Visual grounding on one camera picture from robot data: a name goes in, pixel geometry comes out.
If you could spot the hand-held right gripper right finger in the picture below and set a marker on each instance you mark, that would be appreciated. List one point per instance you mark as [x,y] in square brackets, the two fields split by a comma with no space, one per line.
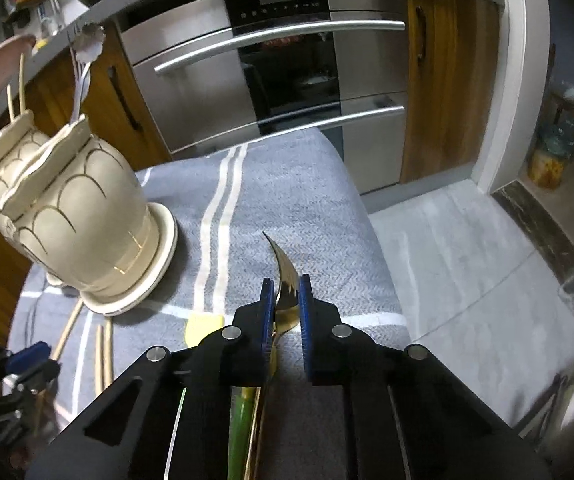
[307,320]

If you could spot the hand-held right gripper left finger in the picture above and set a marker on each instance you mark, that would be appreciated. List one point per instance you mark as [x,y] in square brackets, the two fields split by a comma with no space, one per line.
[267,310]

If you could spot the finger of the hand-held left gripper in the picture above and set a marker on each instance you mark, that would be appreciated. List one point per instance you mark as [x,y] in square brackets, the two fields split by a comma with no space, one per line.
[29,357]
[12,415]

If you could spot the gold fork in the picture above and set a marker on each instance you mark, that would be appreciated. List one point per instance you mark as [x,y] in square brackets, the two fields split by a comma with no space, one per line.
[284,280]

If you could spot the cream ceramic utensil holder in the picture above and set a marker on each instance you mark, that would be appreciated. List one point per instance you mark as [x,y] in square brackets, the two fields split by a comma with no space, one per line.
[92,200]

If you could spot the silver fork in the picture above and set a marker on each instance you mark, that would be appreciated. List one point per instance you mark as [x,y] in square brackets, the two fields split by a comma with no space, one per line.
[83,85]

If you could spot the grey striped cloth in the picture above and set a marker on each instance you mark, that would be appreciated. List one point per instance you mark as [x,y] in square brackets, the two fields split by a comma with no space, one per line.
[292,185]

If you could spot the narrow wooden cabinet door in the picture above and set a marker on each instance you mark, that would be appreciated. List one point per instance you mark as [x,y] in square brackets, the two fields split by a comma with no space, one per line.
[447,85]

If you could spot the yellow jar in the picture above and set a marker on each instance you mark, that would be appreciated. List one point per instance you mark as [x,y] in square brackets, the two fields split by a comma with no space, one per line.
[547,170]

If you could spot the stainless steel oven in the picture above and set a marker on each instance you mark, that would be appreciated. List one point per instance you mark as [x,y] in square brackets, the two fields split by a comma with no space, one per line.
[182,40]

